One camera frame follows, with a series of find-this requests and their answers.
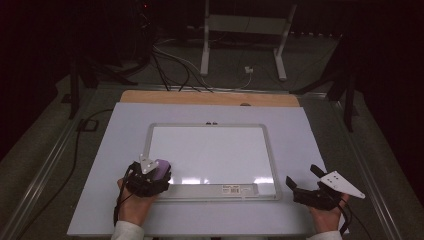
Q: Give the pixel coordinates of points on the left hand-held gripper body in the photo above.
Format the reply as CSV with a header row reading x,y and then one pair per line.
x,y
143,183

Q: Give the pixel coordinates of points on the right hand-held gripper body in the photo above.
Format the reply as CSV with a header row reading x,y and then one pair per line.
x,y
318,199

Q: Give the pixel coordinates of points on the silver framed whiteboard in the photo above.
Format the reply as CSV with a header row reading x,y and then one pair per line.
x,y
216,153

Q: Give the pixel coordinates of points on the person's right hand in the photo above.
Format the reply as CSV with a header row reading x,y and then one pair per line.
x,y
328,220

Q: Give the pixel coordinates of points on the person's left hand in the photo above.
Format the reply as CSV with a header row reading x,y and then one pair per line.
x,y
133,210

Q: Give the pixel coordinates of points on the large white sheet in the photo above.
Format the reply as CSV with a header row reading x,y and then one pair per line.
x,y
110,140

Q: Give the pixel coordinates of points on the black tripod stand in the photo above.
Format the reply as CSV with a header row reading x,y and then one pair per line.
x,y
75,90
348,96

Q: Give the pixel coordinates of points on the black floor socket box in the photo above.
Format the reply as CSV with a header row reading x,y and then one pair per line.
x,y
88,125

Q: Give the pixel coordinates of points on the wooden table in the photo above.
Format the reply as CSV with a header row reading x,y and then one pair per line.
x,y
186,98

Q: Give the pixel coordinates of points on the grey metal stand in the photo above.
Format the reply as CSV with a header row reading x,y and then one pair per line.
x,y
246,25

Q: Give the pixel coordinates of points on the aluminium floor rail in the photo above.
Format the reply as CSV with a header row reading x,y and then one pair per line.
x,y
43,170
363,173

